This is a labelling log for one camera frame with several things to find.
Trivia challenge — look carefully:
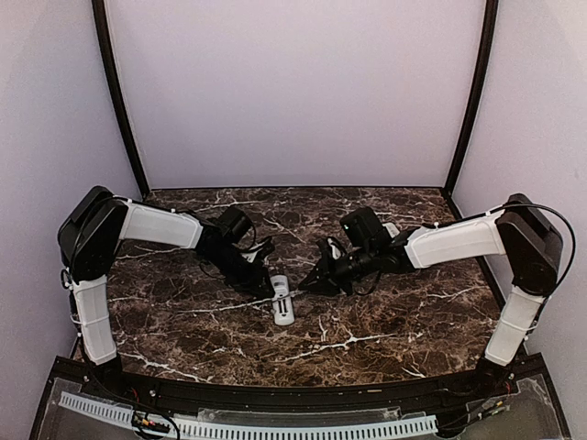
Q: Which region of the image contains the black right frame post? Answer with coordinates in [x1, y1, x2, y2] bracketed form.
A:
[443, 0, 499, 198]

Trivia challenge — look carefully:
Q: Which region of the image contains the black left frame post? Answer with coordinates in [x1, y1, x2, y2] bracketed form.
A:
[91, 0, 150, 197]

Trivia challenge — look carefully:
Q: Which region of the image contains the black frame post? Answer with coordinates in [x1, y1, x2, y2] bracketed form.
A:
[443, 0, 499, 198]
[91, 0, 150, 197]

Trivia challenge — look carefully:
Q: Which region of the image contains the white slotted cable duct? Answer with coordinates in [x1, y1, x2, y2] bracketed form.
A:
[58, 391, 437, 440]

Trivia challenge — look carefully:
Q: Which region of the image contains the black front table rail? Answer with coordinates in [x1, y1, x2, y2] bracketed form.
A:
[72, 366, 519, 416]

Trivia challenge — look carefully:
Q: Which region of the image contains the white remote control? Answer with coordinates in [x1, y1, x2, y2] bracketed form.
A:
[271, 275, 294, 326]
[383, 222, 400, 238]

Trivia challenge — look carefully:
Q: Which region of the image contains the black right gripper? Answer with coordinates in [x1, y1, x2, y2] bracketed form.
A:
[298, 244, 377, 297]

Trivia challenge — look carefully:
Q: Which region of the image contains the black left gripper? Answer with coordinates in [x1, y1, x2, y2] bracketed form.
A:
[205, 244, 275, 298]

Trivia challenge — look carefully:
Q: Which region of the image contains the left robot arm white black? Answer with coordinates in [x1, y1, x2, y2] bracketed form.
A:
[57, 185, 274, 400]

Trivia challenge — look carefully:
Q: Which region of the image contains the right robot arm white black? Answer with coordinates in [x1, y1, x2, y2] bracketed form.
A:
[299, 193, 572, 398]

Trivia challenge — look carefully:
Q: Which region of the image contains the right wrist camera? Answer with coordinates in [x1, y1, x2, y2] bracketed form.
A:
[316, 236, 347, 259]

